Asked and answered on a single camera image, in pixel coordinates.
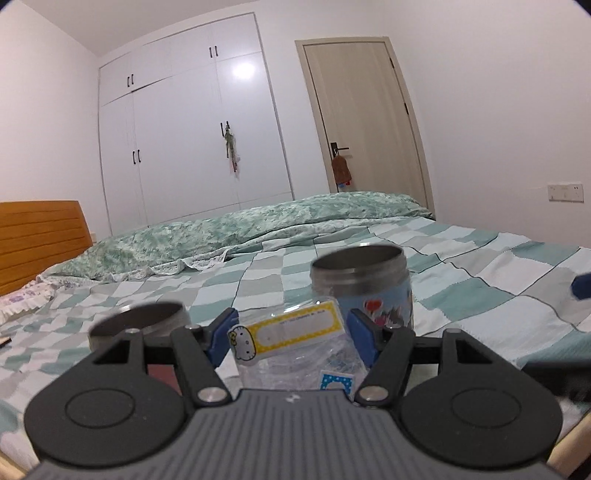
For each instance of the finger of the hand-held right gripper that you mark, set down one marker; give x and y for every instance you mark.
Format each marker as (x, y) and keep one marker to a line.
(561, 381)
(582, 287)

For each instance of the checked green bed sheet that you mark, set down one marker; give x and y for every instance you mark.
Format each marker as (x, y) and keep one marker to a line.
(471, 286)

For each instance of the brown hanging bag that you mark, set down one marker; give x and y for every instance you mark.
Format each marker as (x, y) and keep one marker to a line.
(341, 171)

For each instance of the blue steel cup heart print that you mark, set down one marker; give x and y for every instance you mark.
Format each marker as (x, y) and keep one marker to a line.
(369, 277)

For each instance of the wooden bed headboard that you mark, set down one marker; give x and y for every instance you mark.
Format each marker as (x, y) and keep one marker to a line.
(41, 240)

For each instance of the white wall socket panel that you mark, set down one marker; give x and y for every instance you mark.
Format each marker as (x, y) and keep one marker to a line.
(566, 192)

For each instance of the frilled floral pillow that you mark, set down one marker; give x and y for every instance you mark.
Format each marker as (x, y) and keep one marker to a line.
(23, 300)

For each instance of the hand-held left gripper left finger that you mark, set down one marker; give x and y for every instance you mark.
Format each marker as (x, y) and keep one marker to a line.
(222, 338)

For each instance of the beige wooden door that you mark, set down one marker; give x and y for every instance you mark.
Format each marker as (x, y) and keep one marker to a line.
(364, 115)

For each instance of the white wardrobe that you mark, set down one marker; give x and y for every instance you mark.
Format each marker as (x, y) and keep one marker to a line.
(184, 138)

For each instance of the green floral quilt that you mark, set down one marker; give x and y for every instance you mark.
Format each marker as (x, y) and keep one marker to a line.
(231, 230)

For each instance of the hanging wardrobe ornament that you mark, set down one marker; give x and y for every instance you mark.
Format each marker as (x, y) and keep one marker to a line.
(229, 143)

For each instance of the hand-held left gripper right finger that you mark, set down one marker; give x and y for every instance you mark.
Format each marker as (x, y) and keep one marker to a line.
(364, 340)

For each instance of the clear plastic cup with stickers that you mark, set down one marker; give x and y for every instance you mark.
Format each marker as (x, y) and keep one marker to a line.
(295, 362)

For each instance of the red steel cup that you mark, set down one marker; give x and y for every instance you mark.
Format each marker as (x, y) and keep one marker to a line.
(154, 318)

